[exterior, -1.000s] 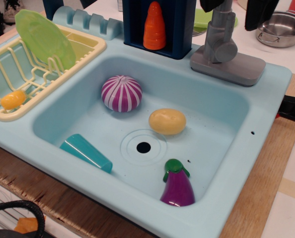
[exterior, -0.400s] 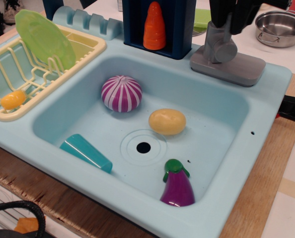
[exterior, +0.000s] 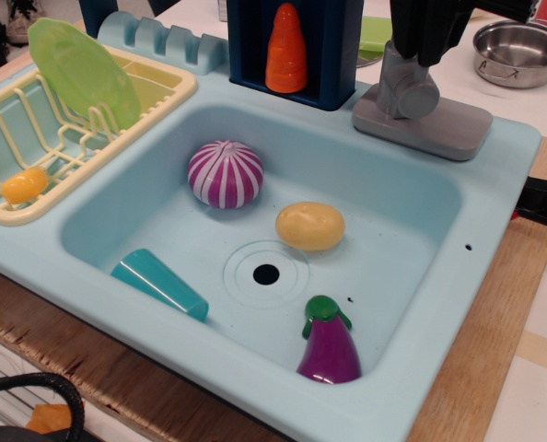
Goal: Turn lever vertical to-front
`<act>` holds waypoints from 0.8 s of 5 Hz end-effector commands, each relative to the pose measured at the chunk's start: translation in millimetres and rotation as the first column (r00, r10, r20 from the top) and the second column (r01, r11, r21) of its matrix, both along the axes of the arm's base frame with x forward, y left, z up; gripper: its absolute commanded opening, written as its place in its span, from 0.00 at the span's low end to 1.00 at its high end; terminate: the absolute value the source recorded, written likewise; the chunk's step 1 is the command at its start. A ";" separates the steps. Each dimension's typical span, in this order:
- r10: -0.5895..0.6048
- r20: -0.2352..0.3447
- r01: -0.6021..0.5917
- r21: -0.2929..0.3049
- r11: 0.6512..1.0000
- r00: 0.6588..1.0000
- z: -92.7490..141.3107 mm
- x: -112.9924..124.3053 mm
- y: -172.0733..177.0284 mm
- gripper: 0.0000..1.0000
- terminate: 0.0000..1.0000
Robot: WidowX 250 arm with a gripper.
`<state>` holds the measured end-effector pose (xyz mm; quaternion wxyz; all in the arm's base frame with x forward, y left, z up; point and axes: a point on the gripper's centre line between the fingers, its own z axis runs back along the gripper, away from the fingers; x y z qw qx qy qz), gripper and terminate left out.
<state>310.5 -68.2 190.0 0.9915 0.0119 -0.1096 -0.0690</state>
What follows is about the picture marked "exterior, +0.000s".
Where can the light blue toy sink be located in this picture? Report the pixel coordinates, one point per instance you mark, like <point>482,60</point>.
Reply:
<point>420,234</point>

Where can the yellow toy lemon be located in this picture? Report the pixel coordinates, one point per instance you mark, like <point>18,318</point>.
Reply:
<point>25,185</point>

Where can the purple striped toy onion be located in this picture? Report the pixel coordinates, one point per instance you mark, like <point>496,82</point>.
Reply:
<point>225,174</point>

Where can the black clamp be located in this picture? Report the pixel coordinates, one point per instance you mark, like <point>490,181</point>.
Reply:
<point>532,203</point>

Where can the orange toy carrot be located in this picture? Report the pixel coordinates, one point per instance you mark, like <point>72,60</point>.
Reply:
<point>287,66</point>

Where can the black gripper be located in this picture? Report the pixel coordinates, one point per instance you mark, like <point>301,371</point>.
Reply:
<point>441,26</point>

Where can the grey toy faucet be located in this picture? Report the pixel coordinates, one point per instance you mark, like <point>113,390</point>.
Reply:
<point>405,107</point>

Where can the white sneaker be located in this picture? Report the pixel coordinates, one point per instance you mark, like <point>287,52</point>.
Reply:
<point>22,14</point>

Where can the green cutting board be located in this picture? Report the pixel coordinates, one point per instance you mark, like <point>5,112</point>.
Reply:
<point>375,33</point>

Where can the yellow dish rack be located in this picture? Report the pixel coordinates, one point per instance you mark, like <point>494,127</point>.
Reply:
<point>37,128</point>

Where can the teal plastic cup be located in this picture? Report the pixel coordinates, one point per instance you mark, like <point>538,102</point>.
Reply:
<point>143,270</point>

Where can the stainless steel pot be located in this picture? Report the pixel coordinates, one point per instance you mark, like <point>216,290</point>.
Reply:
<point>511,54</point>

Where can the dark blue utensil holder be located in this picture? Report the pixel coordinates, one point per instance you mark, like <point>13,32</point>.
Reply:
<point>331,30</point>

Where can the orange tape piece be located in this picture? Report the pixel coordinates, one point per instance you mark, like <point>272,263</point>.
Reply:
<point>48,418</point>

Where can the yellow toy potato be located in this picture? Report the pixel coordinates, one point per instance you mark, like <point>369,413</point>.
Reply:
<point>310,226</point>

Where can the green plastic plate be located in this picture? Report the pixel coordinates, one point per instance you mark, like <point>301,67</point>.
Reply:
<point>81,71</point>

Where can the purple toy eggplant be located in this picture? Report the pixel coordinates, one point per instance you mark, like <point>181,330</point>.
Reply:
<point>330,356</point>

